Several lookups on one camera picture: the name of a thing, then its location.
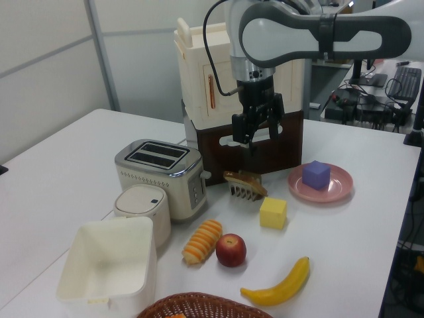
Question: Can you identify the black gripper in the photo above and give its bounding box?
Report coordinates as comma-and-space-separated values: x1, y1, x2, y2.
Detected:
231, 74, 286, 155

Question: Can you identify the yellow foam cube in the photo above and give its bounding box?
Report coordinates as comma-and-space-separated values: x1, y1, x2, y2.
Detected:
259, 197, 288, 230

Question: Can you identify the purple foam cube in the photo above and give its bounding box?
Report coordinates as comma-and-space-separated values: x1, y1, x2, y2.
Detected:
301, 160, 332, 191

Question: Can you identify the dark brown base box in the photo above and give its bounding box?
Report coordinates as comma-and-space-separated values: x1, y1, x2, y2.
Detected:
181, 98, 305, 187

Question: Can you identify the brown bread slice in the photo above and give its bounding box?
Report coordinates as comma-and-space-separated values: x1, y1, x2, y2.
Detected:
223, 170, 268, 198

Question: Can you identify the brown toast rack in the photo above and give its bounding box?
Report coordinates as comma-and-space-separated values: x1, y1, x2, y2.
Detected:
227, 169, 264, 202

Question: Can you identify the cream plastic cabinet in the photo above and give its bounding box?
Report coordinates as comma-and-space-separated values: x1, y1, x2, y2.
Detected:
174, 17, 305, 129

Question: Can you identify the black electronics box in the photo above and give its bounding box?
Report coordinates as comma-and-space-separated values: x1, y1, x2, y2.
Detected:
324, 87, 415, 130

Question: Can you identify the pink plate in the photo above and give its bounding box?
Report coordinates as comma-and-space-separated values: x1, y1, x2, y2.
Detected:
287, 164, 354, 203

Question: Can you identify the cream and chrome toaster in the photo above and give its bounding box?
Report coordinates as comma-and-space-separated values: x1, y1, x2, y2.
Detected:
114, 138, 212, 223

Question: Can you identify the black monitor stand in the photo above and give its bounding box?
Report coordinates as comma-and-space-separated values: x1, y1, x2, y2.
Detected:
347, 58, 388, 87

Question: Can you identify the red apple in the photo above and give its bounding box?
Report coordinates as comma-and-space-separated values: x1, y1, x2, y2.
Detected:
215, 233, 248, 268

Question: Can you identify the long orange striped bread roll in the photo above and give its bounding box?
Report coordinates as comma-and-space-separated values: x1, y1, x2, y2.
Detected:
181, 219, 223, 266

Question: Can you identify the small white lidded bin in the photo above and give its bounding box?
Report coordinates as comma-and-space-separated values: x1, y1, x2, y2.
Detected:
113, 184, 172, 249

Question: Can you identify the black keyboard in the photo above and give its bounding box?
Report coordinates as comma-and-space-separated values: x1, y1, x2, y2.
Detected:
386, 66, 423, 100

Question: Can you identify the yellow banana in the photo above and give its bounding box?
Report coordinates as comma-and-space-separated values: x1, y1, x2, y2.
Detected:
240, 256, 311, 306

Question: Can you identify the brown wicker basket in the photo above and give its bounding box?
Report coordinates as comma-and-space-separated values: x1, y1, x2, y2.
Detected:
135, 291, 274, 318

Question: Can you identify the open white square container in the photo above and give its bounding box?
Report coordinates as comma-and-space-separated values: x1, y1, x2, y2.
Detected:
56, 217, 158, 317

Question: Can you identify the copper cabinet handle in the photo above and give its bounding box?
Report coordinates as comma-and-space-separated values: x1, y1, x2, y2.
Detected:
207, 74, 216, 109

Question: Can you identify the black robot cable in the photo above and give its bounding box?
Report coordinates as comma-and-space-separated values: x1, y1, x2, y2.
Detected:
202, 0, 244, 97

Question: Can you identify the black strap on arm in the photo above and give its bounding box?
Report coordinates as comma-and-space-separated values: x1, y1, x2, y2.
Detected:
319, 13, 338, 61

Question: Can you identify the black corner clamp post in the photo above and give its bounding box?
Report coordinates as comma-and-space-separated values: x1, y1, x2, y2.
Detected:
403, 95, 424, 146

